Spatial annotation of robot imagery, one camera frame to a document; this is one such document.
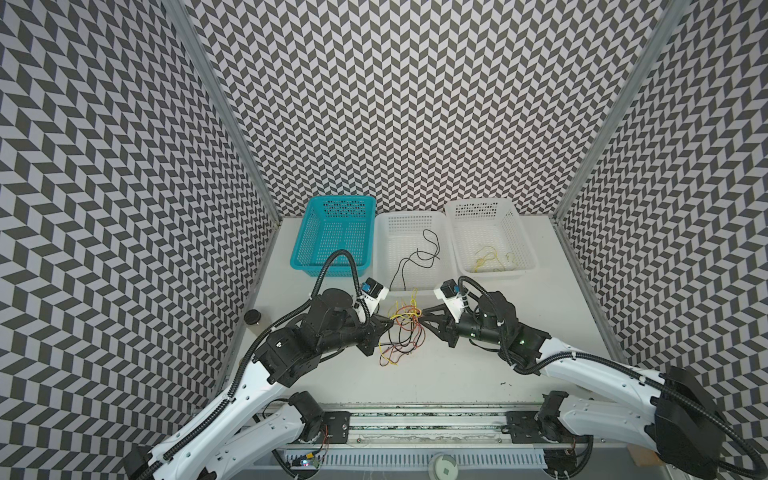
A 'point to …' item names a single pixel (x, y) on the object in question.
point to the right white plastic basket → (489, 238)
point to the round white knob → (443, 467)
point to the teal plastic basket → (336, 223)
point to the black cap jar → (252, 316)
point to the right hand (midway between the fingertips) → (423, 314)
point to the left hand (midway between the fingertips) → (392, 324)
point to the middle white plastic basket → (413, 252)
